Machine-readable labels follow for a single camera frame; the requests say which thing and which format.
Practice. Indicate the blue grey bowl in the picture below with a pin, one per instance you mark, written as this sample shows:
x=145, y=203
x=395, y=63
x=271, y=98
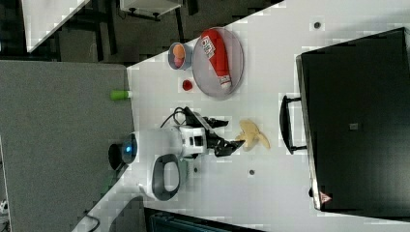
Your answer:
x=187, y=60

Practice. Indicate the peeled toy banana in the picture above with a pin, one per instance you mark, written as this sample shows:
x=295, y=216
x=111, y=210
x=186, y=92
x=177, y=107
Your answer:
x=251, y=134

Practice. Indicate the red ketchup bottle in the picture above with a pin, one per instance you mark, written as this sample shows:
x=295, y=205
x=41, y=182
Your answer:
x=213, y=45

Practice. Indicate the orange toy fruit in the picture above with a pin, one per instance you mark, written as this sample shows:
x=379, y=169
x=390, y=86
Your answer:
x=179, y=51

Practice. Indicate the black toaster oven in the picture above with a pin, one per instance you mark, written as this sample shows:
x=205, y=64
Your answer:
x=355, y=107

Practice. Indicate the green perforated colander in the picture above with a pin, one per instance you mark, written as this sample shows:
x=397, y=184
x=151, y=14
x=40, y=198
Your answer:
x=184, y=170

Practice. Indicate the green cylinder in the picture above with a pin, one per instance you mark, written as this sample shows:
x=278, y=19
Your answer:
x=118, y=95

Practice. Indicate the pink toy fruit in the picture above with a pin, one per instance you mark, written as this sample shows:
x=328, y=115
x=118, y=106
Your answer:
x=178, y=62

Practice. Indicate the grey round plate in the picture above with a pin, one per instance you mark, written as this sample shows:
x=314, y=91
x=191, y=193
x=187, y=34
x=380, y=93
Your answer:
x=204, y=75

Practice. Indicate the red toy strawberry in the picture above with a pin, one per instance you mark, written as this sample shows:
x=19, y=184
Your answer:
x=187, y=85

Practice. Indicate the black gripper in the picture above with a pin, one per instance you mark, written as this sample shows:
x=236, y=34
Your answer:
x=221, y=147

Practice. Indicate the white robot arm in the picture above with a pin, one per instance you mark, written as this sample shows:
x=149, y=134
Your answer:
x=145, y=154

